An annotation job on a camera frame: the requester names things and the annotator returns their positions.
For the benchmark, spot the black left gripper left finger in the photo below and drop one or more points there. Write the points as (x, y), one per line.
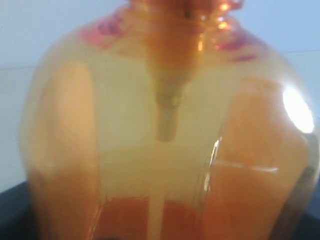
(17, 217)

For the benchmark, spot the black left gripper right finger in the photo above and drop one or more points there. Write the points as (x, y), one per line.
(309, 226)

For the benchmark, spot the orange pump soap bottle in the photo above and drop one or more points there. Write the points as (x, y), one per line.
(167, 120)

